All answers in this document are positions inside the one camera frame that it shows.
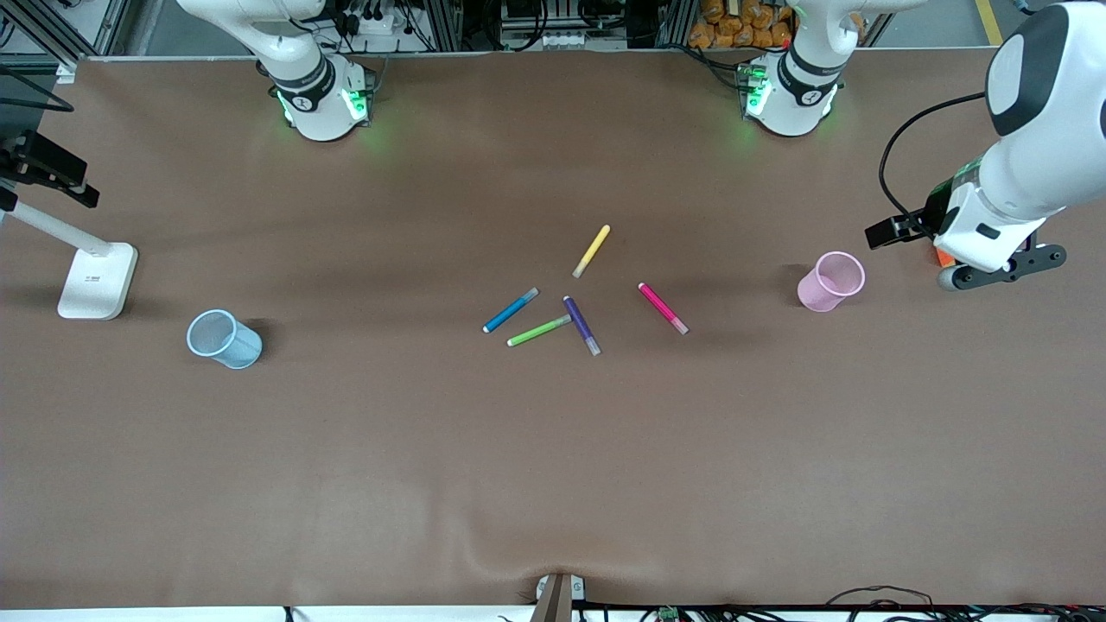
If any pink marker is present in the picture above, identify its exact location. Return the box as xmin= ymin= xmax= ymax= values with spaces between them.
xmin=638 ymin=282 xmax=690 ymax=335

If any blue marker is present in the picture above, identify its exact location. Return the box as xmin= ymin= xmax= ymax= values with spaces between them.
xmin=482 ymin=288 xmax=540 ymax=334

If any pink plastic cup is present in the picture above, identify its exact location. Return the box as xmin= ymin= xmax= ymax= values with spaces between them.
xmin=797 ymin=251 xmax=866 ymax=313

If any white desk lamp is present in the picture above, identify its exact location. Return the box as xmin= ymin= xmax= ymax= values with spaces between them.
xmin=0 ymin=200 xmax=139 ymax=321

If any blue plastic cup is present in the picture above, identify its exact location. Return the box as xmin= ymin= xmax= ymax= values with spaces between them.
xmin=187 ymin=309 xmax=264 ymax=370

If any orange snack bag pile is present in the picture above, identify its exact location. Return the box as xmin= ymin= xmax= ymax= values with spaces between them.
xmin=689 ymin=0 xmax=797 ymax=50

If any yellow marker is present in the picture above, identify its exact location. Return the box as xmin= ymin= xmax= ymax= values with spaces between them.
xmin=572 ymin=225 xmax=612 ymax=279

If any purple marker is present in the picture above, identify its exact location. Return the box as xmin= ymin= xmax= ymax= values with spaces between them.
xmin=563 ymin=295 xmax=601 ymax=357

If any green marker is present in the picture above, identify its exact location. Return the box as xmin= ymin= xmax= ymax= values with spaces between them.
xmin=506 ymin=314 xmax=573 ymax=348

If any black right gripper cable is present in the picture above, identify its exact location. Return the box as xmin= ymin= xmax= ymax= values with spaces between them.
xmin=0 ymin=64 xmax=75 ymax=114

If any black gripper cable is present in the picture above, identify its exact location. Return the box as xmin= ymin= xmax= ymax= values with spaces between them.
xmin=879 ymin=92 xmax=988 ymax=222
xmin=0 ymin=64 xmax=75 ymax=114

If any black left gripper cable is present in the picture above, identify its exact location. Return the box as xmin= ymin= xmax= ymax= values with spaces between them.
xmin=879 ymin=92 xmax=988 ymax=222

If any black table edge cable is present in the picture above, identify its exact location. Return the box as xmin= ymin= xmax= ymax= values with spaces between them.
xmin=825 ymin=586 xmax=936 ymax=607

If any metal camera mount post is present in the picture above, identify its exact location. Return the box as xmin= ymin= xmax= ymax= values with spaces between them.
xmin=531 ymin=572 xmax=587 ymax=622

